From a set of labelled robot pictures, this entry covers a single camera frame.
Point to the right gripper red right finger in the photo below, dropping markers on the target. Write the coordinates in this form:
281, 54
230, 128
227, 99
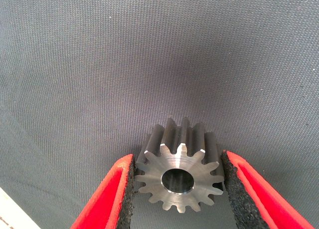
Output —
256, 204

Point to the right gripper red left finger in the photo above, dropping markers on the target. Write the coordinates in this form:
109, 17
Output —
104, 204

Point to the small steel planetary gear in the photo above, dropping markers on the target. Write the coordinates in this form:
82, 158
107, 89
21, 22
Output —
154, 169

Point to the dark grey table cloth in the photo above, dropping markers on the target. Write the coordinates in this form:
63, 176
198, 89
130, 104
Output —
124, 64

